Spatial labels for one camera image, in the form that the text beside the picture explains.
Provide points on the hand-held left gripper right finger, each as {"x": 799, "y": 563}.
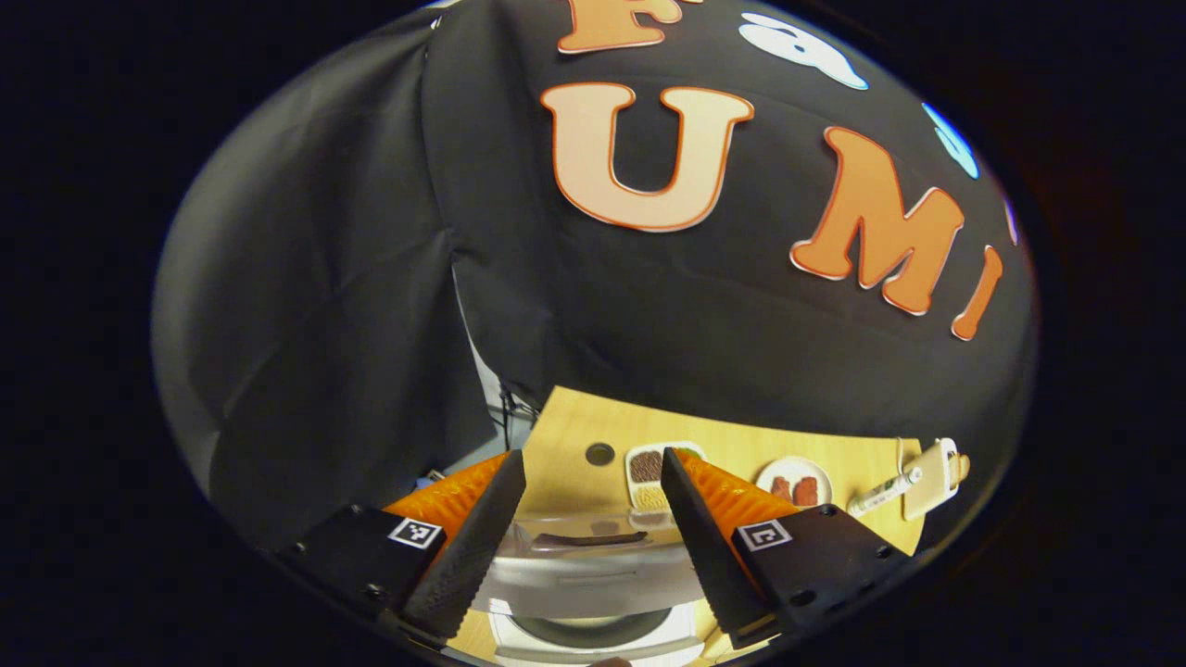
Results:
{"x": 704, "y": 556}

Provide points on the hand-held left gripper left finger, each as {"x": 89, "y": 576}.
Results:
{"x": 473, "y": 556}

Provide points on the white rice cooker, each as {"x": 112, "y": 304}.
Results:
{"x": 593, "y": 579}

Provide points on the red meat piece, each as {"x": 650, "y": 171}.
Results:
{"x": 781, "y": 488}
{"x": 805, "y": 489}

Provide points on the white divided bean tray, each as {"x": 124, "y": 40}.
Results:
{"x": 644, "y": 463}

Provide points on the white round plate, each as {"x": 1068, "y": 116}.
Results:
{"x": 795, "y": 468}

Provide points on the dark round table grommet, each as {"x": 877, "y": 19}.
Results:
{"x": 599, "y": 454}

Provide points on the white bottle with green label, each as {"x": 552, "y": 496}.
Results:
{"x": 880, "y": 494}

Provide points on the white toaster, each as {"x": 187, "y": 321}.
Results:
{"x": 931, "y": 482}

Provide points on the brown crust bread slice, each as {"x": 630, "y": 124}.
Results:
{"x": 964, "y": 468}

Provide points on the black backdrop cloth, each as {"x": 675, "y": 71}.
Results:
{"x": 324, "y": 278}

